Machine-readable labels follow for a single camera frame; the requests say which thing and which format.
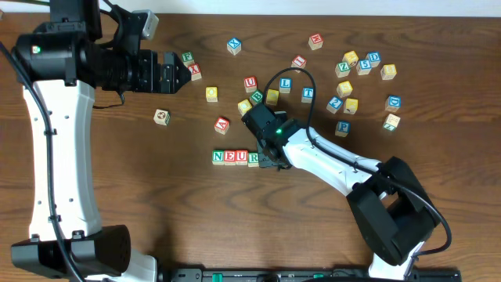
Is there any yellow 8 wooden block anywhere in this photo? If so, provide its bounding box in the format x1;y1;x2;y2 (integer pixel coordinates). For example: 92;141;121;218
380;64;398;81

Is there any yellow block beside B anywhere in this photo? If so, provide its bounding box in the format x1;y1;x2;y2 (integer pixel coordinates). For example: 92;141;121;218
265;89;279;106

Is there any blue D block upper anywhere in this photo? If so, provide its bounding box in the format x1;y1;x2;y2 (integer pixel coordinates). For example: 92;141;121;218
366;52;381;68

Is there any green R wooden block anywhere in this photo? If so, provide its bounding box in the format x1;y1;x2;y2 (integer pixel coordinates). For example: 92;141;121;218
247;152;259;167

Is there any yellow hammer wooden block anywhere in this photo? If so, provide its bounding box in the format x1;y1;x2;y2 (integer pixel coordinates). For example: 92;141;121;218
344;98;359;114

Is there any red u block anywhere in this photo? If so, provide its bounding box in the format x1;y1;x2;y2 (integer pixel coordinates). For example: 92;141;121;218
243;76;258;93
235;150;249;165

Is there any blue D block right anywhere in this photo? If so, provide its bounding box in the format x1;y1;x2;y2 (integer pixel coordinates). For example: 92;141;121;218
384;96;402;113

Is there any blue X wooden block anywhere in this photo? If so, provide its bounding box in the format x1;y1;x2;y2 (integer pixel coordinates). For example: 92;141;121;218
226;38;242;56

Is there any blue 2 wooden block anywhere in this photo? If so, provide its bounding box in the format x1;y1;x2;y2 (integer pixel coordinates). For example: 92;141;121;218
326;96;344;114

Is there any yellow block behind Z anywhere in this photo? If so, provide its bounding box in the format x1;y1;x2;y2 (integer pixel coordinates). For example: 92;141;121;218
342;51;359;67

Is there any blue T wooden block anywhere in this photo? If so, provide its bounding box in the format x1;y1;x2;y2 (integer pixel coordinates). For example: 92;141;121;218
301;87;314;103

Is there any green Z wooden block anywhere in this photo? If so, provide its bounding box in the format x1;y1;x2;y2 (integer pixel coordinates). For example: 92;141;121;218
335;62;351;78

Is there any red block far back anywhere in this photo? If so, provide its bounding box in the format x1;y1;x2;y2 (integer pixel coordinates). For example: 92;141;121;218
308;33;324;50

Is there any red I block upper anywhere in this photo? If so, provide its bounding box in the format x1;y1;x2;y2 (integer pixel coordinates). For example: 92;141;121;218
291;55;307;69

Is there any red A wooden block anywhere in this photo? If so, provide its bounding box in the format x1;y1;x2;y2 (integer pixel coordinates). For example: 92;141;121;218
214;117;230;135

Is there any yellow block mid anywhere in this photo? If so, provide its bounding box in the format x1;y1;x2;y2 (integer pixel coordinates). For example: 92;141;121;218
337;81;353;98

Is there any red E wooden block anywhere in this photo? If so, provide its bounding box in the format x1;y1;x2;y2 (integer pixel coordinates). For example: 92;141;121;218
223;150;236;165

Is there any yellow acorn wooden block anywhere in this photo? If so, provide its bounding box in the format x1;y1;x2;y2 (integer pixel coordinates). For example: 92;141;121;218
237;99;253;116

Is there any green B wooden block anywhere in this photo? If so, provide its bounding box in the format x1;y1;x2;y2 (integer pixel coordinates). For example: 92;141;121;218
249;90;263;106

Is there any blue P wooden block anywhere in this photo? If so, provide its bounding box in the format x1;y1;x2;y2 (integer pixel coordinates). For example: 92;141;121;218
335;121;351;137

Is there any red X wooden block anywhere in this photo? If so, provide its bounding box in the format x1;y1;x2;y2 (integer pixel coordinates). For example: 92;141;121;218
188;63;202;81

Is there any yellow O wooden block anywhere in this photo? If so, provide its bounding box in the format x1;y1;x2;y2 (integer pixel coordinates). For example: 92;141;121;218
206;86;218;103

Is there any soccer ball O wooden block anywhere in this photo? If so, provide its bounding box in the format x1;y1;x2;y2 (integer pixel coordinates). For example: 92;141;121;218
153;109;171;125

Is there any green white Z block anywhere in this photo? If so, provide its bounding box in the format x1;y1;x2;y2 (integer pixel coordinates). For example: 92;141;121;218
383;114;400;132

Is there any blue 5 wooden block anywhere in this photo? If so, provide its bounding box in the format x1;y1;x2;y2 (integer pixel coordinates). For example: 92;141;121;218
356;60;372;75

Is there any green F wooden block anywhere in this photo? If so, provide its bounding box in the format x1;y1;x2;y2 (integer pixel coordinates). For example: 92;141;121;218
182;52;195;67

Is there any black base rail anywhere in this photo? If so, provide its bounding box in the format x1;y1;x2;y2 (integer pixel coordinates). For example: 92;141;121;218
156;266;463;282

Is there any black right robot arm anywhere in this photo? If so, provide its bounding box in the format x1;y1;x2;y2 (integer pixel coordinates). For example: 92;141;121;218
242;103;440;280

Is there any blue L wooden block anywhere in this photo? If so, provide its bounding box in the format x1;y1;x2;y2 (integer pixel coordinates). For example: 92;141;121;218
279;78;292;94

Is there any blue d block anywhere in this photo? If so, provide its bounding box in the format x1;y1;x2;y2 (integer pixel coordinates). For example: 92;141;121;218
366;52;381;68
384;96;402;113

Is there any green N wooden block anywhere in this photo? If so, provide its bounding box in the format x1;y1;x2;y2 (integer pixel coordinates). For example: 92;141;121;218
211;150;224;165

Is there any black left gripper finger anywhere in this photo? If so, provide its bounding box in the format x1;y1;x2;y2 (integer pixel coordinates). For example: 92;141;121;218
171;64;192;93
171;52;187;73

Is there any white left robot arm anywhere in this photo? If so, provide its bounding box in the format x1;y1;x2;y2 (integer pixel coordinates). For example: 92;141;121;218
4;1;191;281

